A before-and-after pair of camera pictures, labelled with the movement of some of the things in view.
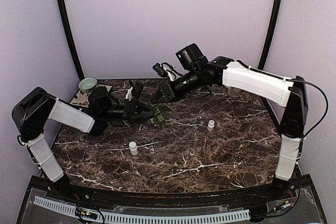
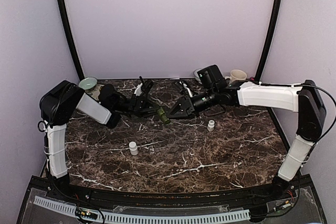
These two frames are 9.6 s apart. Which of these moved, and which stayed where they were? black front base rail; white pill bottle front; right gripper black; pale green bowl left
Moved: right gripper black
Stayed: pale green bowl left; white pill bottle front; black front base rail
